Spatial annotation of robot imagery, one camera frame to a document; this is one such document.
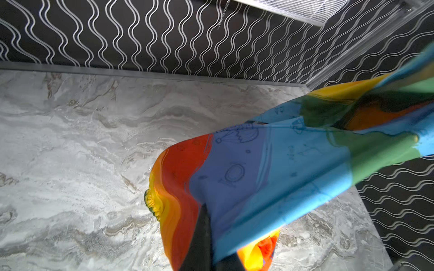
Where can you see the white mesh wall basket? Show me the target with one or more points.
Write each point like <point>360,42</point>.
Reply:
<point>314,12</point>

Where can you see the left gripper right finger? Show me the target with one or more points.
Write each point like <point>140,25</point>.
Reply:
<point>230,263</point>

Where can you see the rainbow striped jacket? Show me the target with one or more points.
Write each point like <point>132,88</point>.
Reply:
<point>259,176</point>

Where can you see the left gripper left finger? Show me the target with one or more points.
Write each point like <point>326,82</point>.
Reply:
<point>199,256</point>

